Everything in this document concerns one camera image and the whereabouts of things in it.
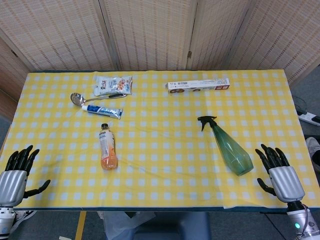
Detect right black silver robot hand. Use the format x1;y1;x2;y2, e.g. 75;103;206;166
254;143;306;204

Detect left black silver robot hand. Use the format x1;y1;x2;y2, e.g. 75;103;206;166
0;144;51;208

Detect green spray bottle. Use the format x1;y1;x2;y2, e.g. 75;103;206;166
197;116;255;177

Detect orange drink bottle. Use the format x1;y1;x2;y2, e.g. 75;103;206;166
98;123;119;172

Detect white black sneaker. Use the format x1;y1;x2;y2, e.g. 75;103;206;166
9;209;37;231

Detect white power strip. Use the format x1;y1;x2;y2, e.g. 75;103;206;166
298;111;320;127

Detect yellow floor tape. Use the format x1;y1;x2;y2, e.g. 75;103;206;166
74;211;87;240

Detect metal ladle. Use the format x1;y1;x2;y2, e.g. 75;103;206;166
70;92;128;106

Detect white blue toothpaste tube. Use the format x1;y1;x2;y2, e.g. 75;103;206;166
81;104;124;120

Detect white trousers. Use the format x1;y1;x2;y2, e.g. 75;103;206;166
97;211;156;240

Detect dark blue seat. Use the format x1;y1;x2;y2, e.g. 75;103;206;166
124;211;212;240

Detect long cling film box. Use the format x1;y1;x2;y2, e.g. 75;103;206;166
164;77;231;95

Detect yellow checked tablecloth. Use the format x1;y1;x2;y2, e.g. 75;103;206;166
0;70;320;210

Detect white snack bag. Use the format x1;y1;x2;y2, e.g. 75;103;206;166
93;75;133;97

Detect woven folding screen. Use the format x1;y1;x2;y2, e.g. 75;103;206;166
0;0;320;87

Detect black floor cable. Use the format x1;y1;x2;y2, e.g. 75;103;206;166
292;95;311;116

